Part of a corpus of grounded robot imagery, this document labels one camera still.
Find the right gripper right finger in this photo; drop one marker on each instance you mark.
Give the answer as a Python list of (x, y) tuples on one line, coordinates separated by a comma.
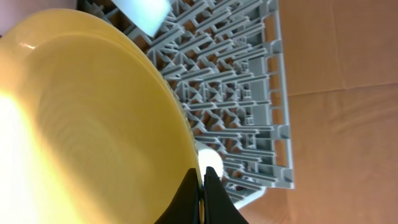
[(219, 208)]

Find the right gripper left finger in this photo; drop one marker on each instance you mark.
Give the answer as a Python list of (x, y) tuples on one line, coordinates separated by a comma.
[(185, 205)]

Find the yellow plate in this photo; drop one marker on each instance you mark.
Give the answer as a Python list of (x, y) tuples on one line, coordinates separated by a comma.
[(90, 131)]

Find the light blue bowl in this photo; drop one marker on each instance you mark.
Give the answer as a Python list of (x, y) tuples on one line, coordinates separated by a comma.
[(148, 15)]

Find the grey dishwasher rack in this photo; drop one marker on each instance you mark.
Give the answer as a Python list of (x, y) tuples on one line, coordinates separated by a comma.
[(224, 61)]

